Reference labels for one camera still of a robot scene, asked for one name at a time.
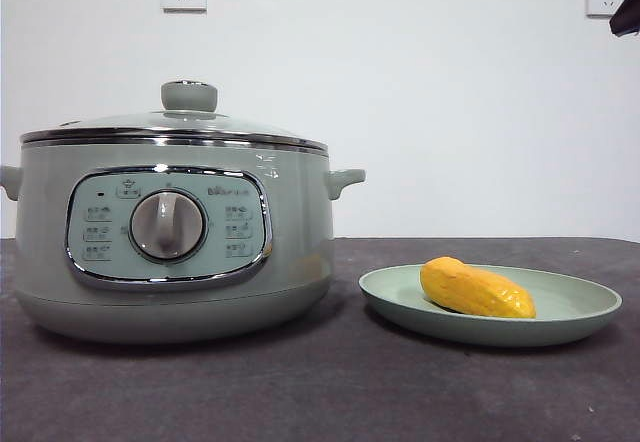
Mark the glass lid with knob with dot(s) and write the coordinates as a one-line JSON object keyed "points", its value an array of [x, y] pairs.
{"points": [[189, 97]]}

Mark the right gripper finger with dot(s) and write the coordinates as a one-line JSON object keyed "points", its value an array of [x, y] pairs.
{"points": [[629, 19]]}

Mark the silver round control dial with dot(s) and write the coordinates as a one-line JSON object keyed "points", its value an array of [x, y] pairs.
{"points": [[167, 226]]}

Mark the pale green round plate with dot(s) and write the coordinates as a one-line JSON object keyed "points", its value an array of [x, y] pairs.
{"points": [[570, 307]]}

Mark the yellow corn cob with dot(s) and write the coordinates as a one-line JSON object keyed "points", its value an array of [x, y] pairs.
{"points": [[475, 289]]}

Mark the pale green electric steamer pot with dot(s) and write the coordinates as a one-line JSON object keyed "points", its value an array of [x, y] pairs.
{"points": [[290, 212]]}

